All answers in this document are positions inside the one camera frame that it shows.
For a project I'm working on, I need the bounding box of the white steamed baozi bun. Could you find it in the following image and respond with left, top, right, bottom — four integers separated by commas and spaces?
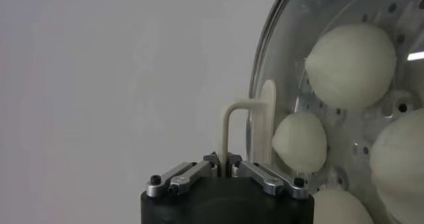
368, 107, 424, 224
271, 111, 328, 174
312, 187, 375, 224
303, 22, 398, 111

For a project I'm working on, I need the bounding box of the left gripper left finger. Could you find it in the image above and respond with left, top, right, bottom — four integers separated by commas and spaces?
145, 152, 221, 198

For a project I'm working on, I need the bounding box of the glass lid with cream handle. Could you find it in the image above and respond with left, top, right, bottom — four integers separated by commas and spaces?
217, 0, 424, 224

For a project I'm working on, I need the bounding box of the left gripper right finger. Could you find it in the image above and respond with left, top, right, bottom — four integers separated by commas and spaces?
227, 152, 311, 201

